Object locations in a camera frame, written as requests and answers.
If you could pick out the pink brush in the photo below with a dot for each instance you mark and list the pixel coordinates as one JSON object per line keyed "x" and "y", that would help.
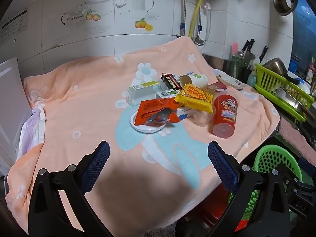
{"x": 234, "y": 48}

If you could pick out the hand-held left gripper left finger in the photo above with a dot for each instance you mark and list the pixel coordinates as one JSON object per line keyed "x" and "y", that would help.
{"x": 97, "y": 167}

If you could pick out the blue container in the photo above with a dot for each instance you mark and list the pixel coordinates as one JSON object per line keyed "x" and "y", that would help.
{"x": 294, "y": 64}

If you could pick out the green plastic basket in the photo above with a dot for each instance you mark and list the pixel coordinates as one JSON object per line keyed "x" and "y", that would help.
{"x": 271, "y": 158}

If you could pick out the red printed seasoning packet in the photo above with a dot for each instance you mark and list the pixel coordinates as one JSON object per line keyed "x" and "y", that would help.
{"x": 311, "y": 71}

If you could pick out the teal bottle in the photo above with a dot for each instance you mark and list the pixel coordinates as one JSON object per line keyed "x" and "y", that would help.
{"x": 251, "y": 79}

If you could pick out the white flower print dish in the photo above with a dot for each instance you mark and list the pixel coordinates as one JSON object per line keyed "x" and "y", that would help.
{"x": 232, "y": 81}

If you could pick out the red plastic container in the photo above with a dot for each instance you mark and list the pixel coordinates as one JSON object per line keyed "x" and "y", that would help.
{"x": 214, "y": 207}

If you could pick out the tall red plastic cup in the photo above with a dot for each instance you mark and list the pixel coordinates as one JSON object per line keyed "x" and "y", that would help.
{"x": 224, "y": 118}

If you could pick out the green dish rack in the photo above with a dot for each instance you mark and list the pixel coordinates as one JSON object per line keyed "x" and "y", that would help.
{"x": 266, "y": 79}

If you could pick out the metal wok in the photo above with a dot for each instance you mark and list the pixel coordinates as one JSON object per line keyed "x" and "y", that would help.
{"x": 274, "y": 65}

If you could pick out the red and gold can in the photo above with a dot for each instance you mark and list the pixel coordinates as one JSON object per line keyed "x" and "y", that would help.
{"x": 217, "y": 86}

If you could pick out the white door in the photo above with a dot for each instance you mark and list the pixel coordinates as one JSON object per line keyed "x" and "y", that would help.
{"x": 12, "y": 103}

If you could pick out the white green paper cup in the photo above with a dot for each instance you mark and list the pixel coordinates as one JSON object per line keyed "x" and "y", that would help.
{"x": 197, "y": 79}

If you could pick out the small white green box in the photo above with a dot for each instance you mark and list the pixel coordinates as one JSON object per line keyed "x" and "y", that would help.
{"x": 165, "y": 94}

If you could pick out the dark utensil holder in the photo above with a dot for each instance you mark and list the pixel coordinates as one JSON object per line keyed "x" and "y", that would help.
{"x": 234, "y": 66}

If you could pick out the white blue box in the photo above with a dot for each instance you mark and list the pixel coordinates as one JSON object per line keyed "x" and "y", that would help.
{"x": 185, "y": 112}

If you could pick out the grey knit cloth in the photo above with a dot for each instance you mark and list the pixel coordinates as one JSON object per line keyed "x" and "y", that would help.
{"x": 160, "y": 232}

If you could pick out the orange red snack wrapper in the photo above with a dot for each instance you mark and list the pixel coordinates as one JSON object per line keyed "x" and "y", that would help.
{"x": 150, "y": 106}

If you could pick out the blue bowl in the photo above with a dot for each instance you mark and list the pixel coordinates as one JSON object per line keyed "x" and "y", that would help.
{"x": 300, "y": 81}

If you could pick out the white bowl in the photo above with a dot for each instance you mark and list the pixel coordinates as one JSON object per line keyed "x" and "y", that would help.
{"x": 304, "y": 88}

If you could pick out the tableware wall sticker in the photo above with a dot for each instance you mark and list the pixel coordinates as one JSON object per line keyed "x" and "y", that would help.
{"x": 98, "y": 17}

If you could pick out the peach printed blanket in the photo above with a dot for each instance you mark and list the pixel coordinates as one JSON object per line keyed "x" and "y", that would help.
{"x": 86, "y": 103}

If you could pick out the yellow snack packet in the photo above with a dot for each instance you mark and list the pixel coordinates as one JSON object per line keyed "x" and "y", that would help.
{"x": 195, "y": 98}

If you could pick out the white cloth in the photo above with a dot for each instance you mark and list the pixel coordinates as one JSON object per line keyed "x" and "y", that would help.
{"x": 32, "y": 128}

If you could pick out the black red box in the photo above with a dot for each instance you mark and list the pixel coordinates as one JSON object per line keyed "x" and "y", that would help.
{"x": 170, "y": 81}

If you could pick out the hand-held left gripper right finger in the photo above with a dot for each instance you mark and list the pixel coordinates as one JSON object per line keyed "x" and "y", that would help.
{"x": 222, "y": 167}

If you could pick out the clear plastic cup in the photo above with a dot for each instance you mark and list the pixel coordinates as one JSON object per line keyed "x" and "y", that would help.
{"x": 202, "y": 119}

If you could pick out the clear plastic tube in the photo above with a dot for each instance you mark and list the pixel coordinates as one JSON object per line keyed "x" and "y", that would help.
{"x": 209, "y": 19}

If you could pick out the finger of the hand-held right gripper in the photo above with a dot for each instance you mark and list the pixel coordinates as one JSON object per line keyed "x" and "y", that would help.
{"x": 306, "y": 164}
{"x": 292, "y": 177}

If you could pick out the metal valve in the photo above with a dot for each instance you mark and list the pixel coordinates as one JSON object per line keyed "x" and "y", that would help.
{"x": 199, "y": 41}

